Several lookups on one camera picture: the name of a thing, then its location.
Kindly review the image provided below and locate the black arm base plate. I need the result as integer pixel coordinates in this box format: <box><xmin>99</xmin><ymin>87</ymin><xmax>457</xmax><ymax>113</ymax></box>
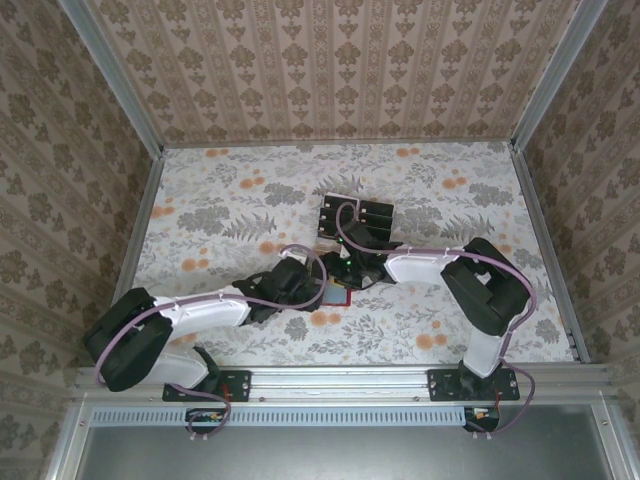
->
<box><xmin>428</xmin><ymin>368</ymin><xmax>521</xmax><ymax>403</ymax></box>
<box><xmin>162</xmin><ymin>368</ymin><xmax>252</xmax><ymax>403</ymax></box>

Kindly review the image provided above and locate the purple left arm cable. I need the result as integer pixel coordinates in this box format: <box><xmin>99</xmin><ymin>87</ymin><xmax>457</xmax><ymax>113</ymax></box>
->
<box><xmin>94</xmin><ymin>243</ymin><xmax>330</xmax><ymax>442</ymax></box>

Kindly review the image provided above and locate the red leather card holder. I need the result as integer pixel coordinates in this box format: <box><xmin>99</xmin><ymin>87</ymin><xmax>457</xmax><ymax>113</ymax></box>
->
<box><xmin>317</xmin><ymin>278</ymin><xmax>355</xmax><ymax>310</ymax></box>

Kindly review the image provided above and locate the long aluminium base rail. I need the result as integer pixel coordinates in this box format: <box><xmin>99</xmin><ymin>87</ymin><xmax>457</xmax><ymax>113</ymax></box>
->
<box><xmin>72</xmin><ymin>364</ymin><xmax>614</xmax><ymax>404</ymax></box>

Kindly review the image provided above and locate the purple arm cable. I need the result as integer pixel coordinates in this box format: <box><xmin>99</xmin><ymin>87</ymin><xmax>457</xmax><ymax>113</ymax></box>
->
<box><xmin>334</xmin><ymin>200</ymin><xmax>539</xmax><ymax>440</ymax></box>
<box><xmin>94</xmin><ymin>243</ymin><xmax>330</xmax><ymax>442</ymax></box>

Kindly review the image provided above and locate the aluminium frame post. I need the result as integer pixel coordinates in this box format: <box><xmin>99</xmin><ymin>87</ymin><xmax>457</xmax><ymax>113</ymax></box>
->
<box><xmin>509</xmin><ymin>0</ymin><xmax>609</xmax><ymax>151</ymax></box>
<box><xmin>54</xmin><ymin>0</ymin><xmax>166</xmax><ymax>156</ymax></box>

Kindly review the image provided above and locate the aluminium frame bar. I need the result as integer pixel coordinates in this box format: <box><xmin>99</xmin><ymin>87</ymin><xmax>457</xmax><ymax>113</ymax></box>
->
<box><xmin>592</xmin><ymin>402</ymin><xmax>636</xmax><ymax>480</ymax></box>
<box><xmin>47</xmin><ymin>399</ymin><xmax>94</xmax><ymax>480</ymax></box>

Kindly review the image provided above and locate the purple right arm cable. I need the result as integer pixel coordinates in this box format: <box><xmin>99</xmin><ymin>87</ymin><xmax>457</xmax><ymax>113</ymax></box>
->
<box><xmin>334</xmin><ymin>200</ymin><xmax>539</xmax><ymax>440</ymax></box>

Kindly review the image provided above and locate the grey slotted cable duct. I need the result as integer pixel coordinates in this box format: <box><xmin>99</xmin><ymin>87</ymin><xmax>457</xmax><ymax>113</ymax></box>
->
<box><xmin>92</xmin><ymin>407</ymin><xmax>474</xmax><ymax>426</ymax></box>

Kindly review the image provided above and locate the black connector with wires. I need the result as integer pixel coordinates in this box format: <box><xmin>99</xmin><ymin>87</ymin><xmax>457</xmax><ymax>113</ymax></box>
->
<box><xmin>463</xmin><ymin>405</ymin><xmax>501</xmax><ymax>434</ymax></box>
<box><xmin>185</xmin><ymin>407</ymin><xmax>227</xmax><ymax>435</ymax></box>

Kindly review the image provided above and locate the floral patterned table cover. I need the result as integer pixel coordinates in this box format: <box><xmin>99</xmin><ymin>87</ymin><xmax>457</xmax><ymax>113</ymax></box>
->
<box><xmin>102</xmin><ymin>141</ymin><xmax>584</xmax><ymax>366</ymax></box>

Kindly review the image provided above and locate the grey metal sheet panel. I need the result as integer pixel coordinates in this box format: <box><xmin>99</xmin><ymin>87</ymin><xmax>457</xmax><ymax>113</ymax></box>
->
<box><xmin>74</xmin><ymin>405</ymin><xmax>609</xmax><ymax>480</ymax></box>

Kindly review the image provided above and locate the aluminium table edge rail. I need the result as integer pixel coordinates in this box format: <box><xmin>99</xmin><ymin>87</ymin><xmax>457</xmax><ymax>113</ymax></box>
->
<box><xmin>94</xmin><ymin>147</ymin><xmax>167</xmax><ymax>366</ymax></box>
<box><xmin>509</xmin><ymin>144</ymin><xmax>591</xmax><ymax>364</ymax></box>

